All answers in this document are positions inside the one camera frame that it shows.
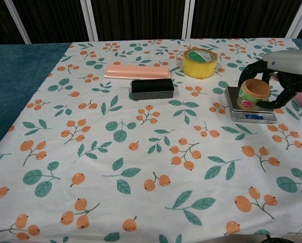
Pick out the fruit print white tablecloth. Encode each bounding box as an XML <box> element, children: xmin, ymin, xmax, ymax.
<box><xmin>0</xmin><ymin>37</ymin><xmax>302</xmax><ymax>243</ymax></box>

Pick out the white screen frame post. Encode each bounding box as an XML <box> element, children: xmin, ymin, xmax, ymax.
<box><xmin>6</xmin><ymin>0</ymin><xmax>31</xmax><ymax>44</ymax></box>
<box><xmin>180</xmin><ymin>0</ymin><xmax>195</xmax><ymax>40</ymax></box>
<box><xmin>80</xmin><ymin>0</ymin><xmax>99</xmax><ymax>43</ymax></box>
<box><xmin>285</xmin><ymin>0</ymin><xmax>302</xmax><ymax>39</ymax></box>

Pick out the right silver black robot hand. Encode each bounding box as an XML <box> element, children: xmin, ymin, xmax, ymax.
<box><xmin>237</xmin><ymin>49</ymin><xmax>302</xmax><ymax>110</ymax></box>

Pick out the silver digital kitchen scale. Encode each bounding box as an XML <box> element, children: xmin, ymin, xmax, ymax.
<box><xmin>225</xmin><ymin>86</ymin><xmax>278</xmax><ymax>125</ymax></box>

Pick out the grey robot body part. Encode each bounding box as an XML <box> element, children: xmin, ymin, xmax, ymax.
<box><xmin>225</xmin><ymin>233</ymin><xmax>302</xmax><ymax>243</ymax></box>

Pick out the orange cup with green label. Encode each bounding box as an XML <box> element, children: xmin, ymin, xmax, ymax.
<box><xmin>236</xmin><ymin>78</ymin><xmax>272</xmax><ymax>112</ymax></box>

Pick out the yellow packing tape roll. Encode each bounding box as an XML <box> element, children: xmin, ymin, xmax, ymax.
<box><xmin>182</xmin><ymin>48</ymin><xmax>219</xmax><ymax>79</ymax></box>

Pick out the black rectangular box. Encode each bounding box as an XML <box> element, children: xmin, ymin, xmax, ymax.
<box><xmin>129</xmin><ymin>78</ymin><xmax>175</xmax><ymax>100</ymax></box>

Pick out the pink rectangular box lid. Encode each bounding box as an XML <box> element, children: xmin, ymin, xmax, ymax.
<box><xmin>104</xmin><ymin>64</ymin><xmax>171</xmax><ymax>80</ymax></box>

